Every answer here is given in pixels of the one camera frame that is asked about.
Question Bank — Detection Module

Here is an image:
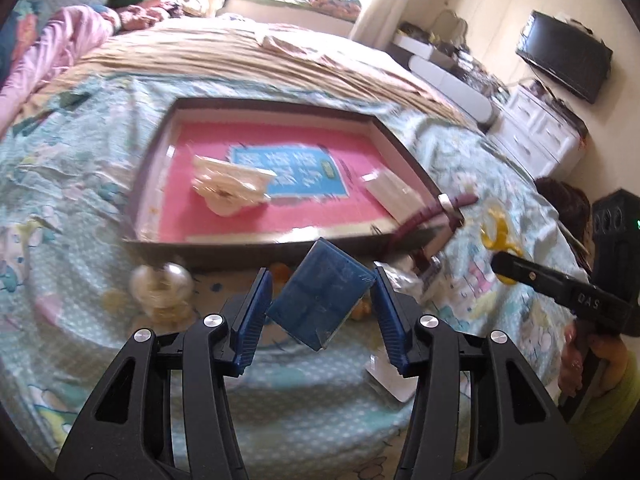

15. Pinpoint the clear bag with jewelry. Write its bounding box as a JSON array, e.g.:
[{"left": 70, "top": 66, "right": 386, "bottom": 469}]
[{"left": 387, "top": 252, "right": 446, "bottom": 306}]

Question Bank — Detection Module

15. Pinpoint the shallow tray with pink inside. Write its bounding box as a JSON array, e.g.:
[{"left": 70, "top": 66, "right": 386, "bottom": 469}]
[{"left": 122, "top": 96, "right": 466, "bottom": 271}]

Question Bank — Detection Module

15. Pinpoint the cartoon cat printed blanket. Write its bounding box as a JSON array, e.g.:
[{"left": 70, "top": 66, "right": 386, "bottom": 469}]
[{"left": 0, "top": 74, "right": 582, "bottom": 467}]

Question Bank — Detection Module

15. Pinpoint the pearl earrings packet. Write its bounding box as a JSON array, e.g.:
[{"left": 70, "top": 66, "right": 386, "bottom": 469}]
[{"left": 129, "top": 260, "right": 197, "bottom": 322}]

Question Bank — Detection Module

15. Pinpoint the white chest of drawers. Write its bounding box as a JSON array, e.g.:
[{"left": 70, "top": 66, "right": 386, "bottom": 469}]
[{"left": 487, "top": 82, "right": 589, "bottom": 177}]

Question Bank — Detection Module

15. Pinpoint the pink fuzzy cloth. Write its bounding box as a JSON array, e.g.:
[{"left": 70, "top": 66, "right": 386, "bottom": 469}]
[{"left": 119, "top": 4, "right": 167, "bottom": 32}]

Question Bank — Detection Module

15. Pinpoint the dark red hair accessory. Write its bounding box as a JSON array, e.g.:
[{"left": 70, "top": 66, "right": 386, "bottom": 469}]
[{"left": 387, "top": 191, "right": 478, "bottom": 266}]

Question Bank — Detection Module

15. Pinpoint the pile of cloths on windowsill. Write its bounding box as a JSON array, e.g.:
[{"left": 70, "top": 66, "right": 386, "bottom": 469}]
[{"left": 227, "top": 0, "right": 362, "bottom": 22}]

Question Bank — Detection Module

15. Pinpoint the white vanity dresser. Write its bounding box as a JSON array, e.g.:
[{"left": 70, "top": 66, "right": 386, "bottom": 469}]
[{"left": 389, "top": 20, "right": 497, "bottom": 126}]

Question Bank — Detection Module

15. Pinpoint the tan bedsheet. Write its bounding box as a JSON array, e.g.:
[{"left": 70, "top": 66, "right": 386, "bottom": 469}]
[{"left": 50, "top": 14, "right": 482, "bottom": 127}]

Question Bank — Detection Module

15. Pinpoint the person's right hand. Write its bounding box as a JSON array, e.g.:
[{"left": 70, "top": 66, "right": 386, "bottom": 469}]
[{"left": 559, "top": 321, "right": 626, "bottom": 400}]

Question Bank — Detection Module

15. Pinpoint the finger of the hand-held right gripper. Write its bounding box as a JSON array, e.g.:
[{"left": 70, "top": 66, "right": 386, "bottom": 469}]
[{"left": 491, "top": 251, "right": 568, "bottom": 307}]

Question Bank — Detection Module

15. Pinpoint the pink towel blanket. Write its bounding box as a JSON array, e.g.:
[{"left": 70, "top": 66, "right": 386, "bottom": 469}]
[{"left": 259, "top": 31, "right": 352, "bottom": 62}]

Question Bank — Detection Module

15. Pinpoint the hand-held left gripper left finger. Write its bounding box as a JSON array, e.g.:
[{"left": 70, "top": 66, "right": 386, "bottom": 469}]
[{"left": 54, "top": 267, "right": 274, "bottom": 480}]

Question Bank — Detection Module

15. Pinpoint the pink quilt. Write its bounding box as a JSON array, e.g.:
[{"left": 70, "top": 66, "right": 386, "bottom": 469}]
[{"left": 0, "top": 4, "right": 115, "bottom": 137}]

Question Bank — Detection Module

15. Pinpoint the vanity mirror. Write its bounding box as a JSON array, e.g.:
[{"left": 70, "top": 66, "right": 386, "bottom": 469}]
[{"left": 434, "top": 9, "right": 469, "bottom": 42}]

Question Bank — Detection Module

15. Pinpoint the flat clear plastic bag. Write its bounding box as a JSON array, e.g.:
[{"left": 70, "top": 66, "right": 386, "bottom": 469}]
[{"left": 361, "top": 170, "right": 427, "bottom": 224}]

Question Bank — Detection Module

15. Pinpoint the blue plastic box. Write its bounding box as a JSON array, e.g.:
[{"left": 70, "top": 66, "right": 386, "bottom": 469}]
[{"left": 265, "top": 237, "right": 377, "bottom": 352}]

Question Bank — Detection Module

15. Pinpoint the white jewelry packet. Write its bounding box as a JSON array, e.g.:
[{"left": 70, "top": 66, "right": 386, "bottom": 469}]
[{"left": 191, "top": 154, "right": 277, "bottom": 217}]

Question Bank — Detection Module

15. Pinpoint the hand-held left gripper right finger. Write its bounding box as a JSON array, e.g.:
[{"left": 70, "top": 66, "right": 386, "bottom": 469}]
[{"left": 372, "top": 265, "right": 587, "bottom": 480}]

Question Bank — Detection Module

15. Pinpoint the blue floral pillow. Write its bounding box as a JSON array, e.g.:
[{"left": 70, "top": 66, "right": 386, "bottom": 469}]
[{"left": 0, "top": 0, "right": 57, "bottom": 92}]

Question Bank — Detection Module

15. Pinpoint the black television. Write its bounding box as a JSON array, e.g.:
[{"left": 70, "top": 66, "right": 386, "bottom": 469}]
[{"left": 516, "top": 10, "right": 614, "bottom": 105}]

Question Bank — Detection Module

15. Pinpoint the white plastic wrapper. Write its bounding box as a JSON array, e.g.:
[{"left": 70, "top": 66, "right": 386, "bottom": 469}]
[{"left": 365, "top": 354, "right": 419, "bottom": 404}]

